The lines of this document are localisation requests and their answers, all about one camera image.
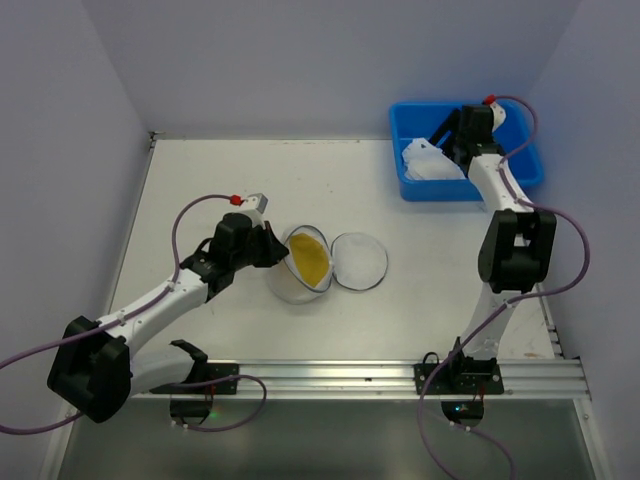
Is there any white bra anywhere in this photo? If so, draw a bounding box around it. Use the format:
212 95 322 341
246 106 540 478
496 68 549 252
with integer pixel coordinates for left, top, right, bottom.
402 138 465 181

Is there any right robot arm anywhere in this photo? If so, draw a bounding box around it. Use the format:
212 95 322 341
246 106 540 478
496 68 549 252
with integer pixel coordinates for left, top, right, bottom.
416 97 557 394

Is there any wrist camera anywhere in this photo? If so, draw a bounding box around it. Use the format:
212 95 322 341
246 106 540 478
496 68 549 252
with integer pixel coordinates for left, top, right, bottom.
483 95 507 132
238 193 268 226

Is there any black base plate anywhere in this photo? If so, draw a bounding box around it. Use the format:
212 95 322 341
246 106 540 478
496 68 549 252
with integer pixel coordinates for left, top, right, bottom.
203 363 240 398
426 353 505 395

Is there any white mesh laundry bag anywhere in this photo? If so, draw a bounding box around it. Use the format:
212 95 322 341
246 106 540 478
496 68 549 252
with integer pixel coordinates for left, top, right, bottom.
266 225 389 305

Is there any aluminium mounting rail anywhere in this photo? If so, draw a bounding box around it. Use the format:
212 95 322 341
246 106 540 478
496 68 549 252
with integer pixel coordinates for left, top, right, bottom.
131 353 590 400

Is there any yellow garment in bag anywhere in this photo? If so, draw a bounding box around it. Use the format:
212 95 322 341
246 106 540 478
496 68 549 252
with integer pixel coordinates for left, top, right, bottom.
289 233 330 288

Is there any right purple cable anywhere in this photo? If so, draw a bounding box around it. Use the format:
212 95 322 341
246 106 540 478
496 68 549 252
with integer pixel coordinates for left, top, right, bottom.
417 93 593 480

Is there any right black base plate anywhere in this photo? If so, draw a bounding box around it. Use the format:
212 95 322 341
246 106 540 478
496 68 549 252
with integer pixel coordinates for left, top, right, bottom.
426 353 505 395

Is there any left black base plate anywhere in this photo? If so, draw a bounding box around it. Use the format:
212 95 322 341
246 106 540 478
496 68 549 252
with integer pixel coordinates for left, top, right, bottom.
203 363 240 398

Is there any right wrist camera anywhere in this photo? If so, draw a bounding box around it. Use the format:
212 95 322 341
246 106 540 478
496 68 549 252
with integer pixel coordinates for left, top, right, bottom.
483 95 507 132

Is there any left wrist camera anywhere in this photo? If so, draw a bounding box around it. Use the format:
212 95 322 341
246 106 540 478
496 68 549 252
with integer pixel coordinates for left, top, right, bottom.
238 193 268 226

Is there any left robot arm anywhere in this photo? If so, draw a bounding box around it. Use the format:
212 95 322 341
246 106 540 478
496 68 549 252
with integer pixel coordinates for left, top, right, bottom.
47 213 289 423

